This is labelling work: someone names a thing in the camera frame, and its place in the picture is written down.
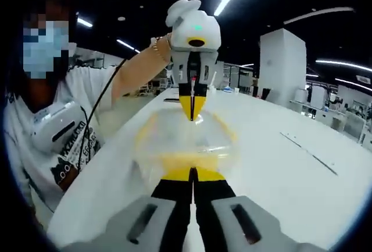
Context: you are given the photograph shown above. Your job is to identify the black cable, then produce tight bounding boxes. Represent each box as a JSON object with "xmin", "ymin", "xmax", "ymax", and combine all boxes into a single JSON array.
[{"xmin": 77, "ymin": 56, "xmax": 129, "ymax": 175}]

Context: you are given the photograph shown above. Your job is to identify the person's white printed shirt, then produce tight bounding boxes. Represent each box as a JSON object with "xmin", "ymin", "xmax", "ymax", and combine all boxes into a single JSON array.
[{"xmin": 3, "ymin": 65, "xmax": 124, "ymax": 215}]

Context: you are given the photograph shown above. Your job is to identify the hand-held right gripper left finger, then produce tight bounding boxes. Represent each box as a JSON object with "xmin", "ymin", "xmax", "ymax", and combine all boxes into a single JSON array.
[{"xmin": 62, "ymin": 166, "xmax": 194, "ymax": 252}]

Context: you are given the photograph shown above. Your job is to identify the white chest-worn device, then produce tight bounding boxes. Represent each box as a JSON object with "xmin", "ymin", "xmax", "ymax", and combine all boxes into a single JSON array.
[{"xmin": 31, "ymin": 101, "xmax": 86, "ymax": 154}]

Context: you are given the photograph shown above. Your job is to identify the white square pillar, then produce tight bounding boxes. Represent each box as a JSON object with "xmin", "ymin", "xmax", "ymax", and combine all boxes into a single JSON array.
[{"xmin": 259, "ymin": 28, "xmax": 307, "ymax": 105}]

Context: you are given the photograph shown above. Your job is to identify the white table cable slot cover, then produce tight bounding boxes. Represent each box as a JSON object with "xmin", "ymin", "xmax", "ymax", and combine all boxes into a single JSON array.
[{"xmin": 280, "ymin": 132, "xmax": 339, "ymax": 176}]

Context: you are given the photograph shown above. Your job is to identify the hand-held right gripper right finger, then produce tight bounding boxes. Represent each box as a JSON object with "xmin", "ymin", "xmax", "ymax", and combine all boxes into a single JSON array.
[{"xmin": 191, "ymin": 166, "xmax": 320, "ymax": 252}]

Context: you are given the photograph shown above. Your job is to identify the clear plastic bag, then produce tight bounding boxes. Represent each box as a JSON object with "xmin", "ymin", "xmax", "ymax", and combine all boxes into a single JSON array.
[{"xmin": 133, "ymin": 108, "xmax": 241, "ymax": 178}]

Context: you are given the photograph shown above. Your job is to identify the beaded bracelet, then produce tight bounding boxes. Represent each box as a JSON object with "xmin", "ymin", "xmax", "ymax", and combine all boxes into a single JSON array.
[{"xmin": 152, "ymin": 36, "xmax": 170, "ymax": 63}]

